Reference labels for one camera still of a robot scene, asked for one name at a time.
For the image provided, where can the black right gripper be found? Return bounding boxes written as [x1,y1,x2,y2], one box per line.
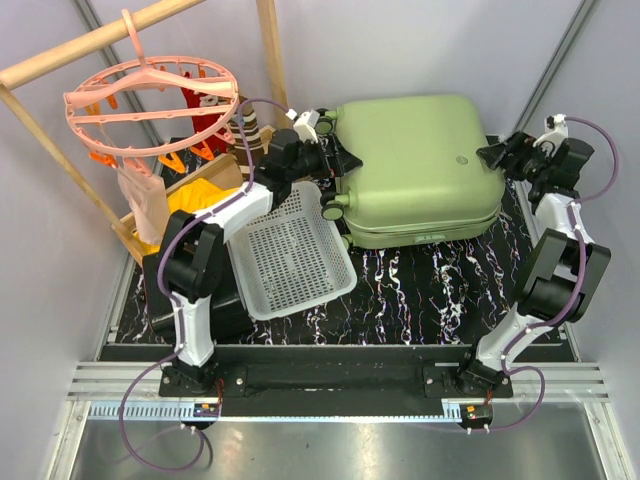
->
[474,131,550,185]

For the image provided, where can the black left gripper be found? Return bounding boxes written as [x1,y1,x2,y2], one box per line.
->
[287,133,362,183]

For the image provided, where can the green hard-shell suitcase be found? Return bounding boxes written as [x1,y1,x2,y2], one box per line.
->
[321,94,505,249]

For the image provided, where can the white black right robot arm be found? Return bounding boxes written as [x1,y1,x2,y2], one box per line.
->
[453,130,611,397]

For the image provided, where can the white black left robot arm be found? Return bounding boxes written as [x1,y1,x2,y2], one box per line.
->
[157,129,363,396]

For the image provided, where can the brown striped sock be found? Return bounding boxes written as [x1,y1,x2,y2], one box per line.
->
[229,104,264,167]

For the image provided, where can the white plastic mesh basket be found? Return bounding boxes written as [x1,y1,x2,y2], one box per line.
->
[228,181,357,321]

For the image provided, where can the teal clothespin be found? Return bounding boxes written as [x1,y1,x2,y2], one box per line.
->
[232,111,245,129]

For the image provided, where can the yellow shorts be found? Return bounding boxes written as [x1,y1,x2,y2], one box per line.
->
[138,178,238,256]

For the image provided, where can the red garment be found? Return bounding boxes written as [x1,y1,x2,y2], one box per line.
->
[181,88,227,161]

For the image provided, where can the orange clothespin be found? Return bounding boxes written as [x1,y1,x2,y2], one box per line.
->
[158,152,186,174]

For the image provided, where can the black box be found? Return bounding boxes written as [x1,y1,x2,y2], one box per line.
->
[142,253,253,344]

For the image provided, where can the pale pink garment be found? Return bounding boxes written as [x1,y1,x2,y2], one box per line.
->
[117,165,170,245]

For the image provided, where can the pink round clip hanger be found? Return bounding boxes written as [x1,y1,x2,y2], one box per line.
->
[64,9,240,167]

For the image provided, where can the wooden clothes rack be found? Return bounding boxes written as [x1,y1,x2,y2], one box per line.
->
[0,0,319,264]

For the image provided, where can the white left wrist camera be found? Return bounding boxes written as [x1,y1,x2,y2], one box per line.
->
[285,109,320,144]

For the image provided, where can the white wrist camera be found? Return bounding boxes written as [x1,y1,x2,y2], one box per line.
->
[285,109,320,144]
[533,114,568,156]

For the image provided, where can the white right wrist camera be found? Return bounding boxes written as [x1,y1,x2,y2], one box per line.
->
[533,114,568,156]

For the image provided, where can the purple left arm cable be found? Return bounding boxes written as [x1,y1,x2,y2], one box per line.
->
[116,98,296,474]

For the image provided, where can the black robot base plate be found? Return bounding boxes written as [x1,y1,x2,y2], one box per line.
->
[84,346,551,425]

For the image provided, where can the aluminium frame rail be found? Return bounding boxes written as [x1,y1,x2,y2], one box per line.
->
[47,348,638,479]

